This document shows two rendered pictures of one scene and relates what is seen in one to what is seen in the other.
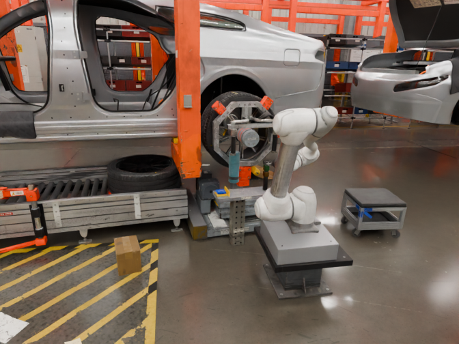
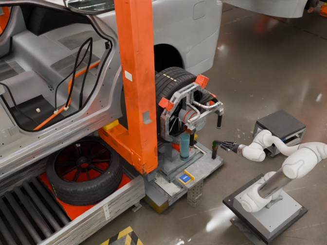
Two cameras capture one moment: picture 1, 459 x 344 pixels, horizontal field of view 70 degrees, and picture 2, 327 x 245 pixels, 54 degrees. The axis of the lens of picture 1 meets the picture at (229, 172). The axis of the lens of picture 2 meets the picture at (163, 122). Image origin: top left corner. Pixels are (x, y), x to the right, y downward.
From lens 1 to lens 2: 1.71 m
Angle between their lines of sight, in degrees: 30
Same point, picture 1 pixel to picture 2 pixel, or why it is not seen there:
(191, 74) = (148, 92)
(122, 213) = (95, 223)
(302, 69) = (208, 17)
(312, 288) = not seen: hidden behind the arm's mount
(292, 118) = (305, 169)
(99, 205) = (75, 230)
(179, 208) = (138, 193)
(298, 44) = not seen: outside the picture
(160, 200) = (123, 197)
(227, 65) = not seen: hidden behind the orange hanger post
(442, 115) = (298, 10)
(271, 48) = (183, 8)
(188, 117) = (146, 128)
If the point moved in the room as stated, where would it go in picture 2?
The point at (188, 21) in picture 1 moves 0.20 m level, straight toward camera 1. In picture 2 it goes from (144, 46) to (161, 60)
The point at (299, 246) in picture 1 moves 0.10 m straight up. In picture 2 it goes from (281, 221) to (283, 214)
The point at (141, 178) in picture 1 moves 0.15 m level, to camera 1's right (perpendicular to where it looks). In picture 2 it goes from (100, 185) to (118, 179)
